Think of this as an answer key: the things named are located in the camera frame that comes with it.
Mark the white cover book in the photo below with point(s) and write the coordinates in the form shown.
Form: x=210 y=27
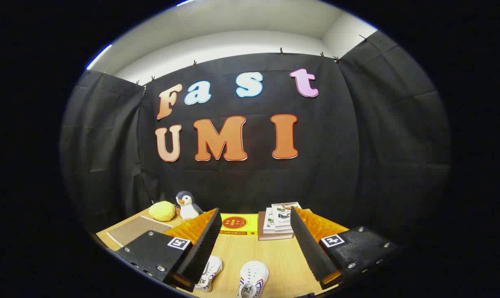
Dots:
x=268 y=223

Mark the white canvas shoe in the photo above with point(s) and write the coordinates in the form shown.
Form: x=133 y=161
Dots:
x=253 y=279
x=210 y=271

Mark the beige fabric storage box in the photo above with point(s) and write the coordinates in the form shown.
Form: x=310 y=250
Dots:
x=138 y=229

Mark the yellow round plush bun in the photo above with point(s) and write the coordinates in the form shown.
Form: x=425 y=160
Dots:
x=162 y=211

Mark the yellow book with red circle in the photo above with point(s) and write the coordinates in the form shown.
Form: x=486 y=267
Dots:
x=237 y=223

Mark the penguin plush toy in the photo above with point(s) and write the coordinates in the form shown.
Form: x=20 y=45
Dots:
x=188 y=205

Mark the black backdrop cloth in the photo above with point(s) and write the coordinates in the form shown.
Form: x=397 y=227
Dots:
x=337 y=165

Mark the book with colourful illustrated cover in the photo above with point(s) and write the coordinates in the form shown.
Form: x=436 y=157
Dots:
x=284 y=213

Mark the brown cover book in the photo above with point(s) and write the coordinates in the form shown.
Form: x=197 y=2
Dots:
x=260 y=225

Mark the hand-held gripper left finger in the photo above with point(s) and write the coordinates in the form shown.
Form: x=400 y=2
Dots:
x=202 y=248

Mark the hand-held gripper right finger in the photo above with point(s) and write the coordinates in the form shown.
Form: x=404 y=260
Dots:
x=310 y=248

